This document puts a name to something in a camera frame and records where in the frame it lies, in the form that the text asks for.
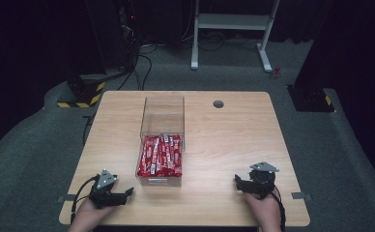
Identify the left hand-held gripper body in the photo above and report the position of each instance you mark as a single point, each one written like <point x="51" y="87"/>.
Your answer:
<point x="104" y="190"/>

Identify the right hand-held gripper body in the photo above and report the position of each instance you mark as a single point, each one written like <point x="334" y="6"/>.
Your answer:
<point x="262" y="180"/>

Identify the person's left hand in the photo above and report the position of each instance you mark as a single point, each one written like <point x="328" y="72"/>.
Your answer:
<point x="90" y="216"/>

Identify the person's right hand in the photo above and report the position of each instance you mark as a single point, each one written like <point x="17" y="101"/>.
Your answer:
<point x="266" y="211"/>

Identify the clear acrylic drawer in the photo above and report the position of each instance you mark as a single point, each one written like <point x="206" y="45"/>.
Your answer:
<point x="158" y="181"/>

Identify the grey tape piece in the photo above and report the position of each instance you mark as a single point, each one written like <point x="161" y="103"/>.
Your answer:
<point x="301" y="195"/>
<point x="67" y="198"/>

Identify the row of red snack packets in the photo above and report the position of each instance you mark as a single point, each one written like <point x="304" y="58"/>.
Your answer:
<point x="159" y="154"/>

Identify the clear acrylic drawer case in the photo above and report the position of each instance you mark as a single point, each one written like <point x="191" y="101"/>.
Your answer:
<point x="163" y="112"/>

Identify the black yellow striped stand base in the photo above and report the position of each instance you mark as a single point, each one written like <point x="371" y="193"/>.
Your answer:
<point x="85" y="93"/>

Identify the small red floor object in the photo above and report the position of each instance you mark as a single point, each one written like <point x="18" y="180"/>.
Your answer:
<point x="275" y="73"/>

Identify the white metal stand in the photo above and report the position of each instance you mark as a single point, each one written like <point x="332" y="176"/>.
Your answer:
<point x="230" y="22"/>

